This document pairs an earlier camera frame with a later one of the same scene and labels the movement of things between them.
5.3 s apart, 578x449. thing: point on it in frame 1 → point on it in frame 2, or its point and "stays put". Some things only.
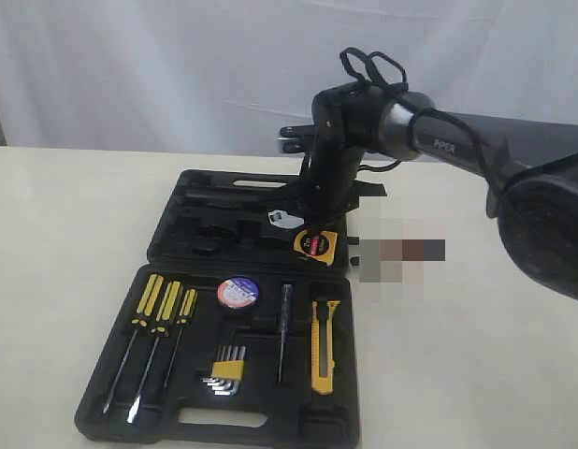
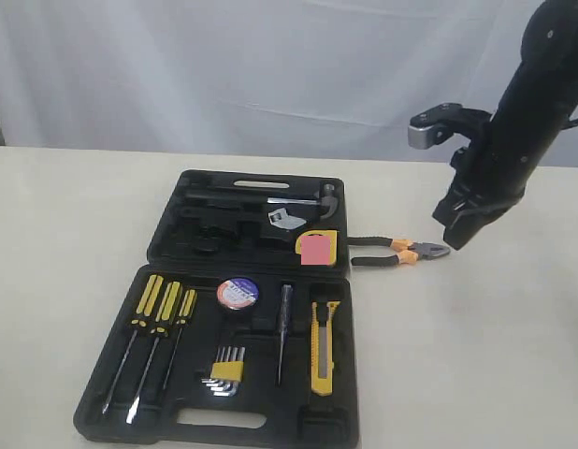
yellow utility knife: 322,363 stays put
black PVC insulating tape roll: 238,292 stays put
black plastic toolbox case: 238,330 stays put
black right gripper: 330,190 → 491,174
